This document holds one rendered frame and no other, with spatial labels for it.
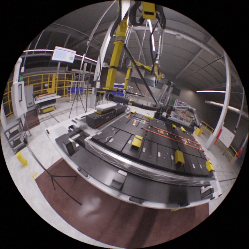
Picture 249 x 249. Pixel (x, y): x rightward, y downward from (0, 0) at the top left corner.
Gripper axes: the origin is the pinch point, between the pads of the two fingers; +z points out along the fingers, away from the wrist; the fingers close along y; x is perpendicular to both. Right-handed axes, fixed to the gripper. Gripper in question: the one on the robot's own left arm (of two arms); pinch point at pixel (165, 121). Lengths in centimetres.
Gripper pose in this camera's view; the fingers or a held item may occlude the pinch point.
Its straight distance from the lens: 184.8
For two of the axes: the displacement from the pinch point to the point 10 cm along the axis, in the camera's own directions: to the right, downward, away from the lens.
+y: -3.7, 3.5, -8.6
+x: 9.1, 3.3, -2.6
